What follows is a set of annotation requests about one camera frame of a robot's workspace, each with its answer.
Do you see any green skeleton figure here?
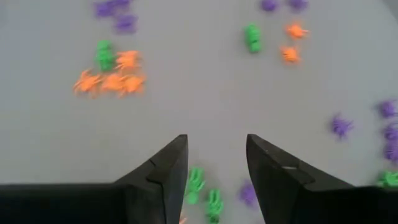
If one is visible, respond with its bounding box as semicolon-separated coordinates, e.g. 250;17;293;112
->
244;23;262;54
205;189;224;224
185;167;206;205
376;170;398;189
95;39;118;73

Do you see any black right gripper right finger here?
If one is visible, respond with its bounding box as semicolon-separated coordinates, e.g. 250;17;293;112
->
246;134;355;224

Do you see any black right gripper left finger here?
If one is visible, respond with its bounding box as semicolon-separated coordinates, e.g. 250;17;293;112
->
114;134;189;224

